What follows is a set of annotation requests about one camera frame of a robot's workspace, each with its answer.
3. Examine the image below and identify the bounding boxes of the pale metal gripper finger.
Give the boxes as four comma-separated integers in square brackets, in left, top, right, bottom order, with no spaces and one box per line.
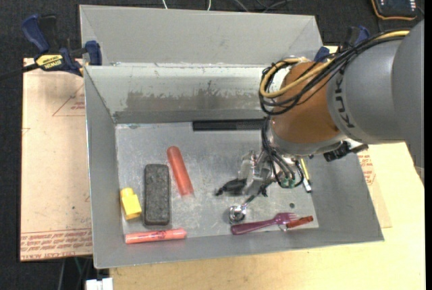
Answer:
[238,150,257,182]
[244,177,271,197]

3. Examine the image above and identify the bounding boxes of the small black tool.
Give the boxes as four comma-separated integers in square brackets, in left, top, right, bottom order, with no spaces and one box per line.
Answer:
[215,179,245,197]

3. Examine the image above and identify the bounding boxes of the shiny metal scoop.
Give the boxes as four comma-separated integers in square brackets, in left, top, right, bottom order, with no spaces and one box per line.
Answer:
[228,195,254,225]

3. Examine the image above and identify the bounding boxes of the grey metal bin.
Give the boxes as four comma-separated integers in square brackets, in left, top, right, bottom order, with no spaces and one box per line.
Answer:
[79,4,385,270]

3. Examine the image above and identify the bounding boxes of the purple plastic fork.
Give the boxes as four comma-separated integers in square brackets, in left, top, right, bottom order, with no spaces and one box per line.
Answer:
[230,212,298,236]

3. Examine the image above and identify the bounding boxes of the long black bar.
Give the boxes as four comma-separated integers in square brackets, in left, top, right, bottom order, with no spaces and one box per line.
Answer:
[192,118,268,132]

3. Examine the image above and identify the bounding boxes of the red plastic tool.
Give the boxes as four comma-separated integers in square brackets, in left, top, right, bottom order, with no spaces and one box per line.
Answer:
[279,215,315,233]

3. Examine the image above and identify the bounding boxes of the pink plastic tube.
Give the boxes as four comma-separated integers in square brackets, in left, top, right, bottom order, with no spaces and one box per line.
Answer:
[124,228,188,245]
[166,146,195,197]

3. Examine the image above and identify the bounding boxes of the dark grey flat block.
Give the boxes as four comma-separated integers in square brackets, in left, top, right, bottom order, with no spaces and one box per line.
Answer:
[143,163,171,227]

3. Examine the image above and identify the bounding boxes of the yellow plastic block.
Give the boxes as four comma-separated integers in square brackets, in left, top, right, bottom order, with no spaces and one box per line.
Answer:
[119,187,143,221]

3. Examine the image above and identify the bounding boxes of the black cylinder on white bracket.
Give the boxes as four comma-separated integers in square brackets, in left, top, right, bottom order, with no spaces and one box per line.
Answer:
[323,139,369,163]

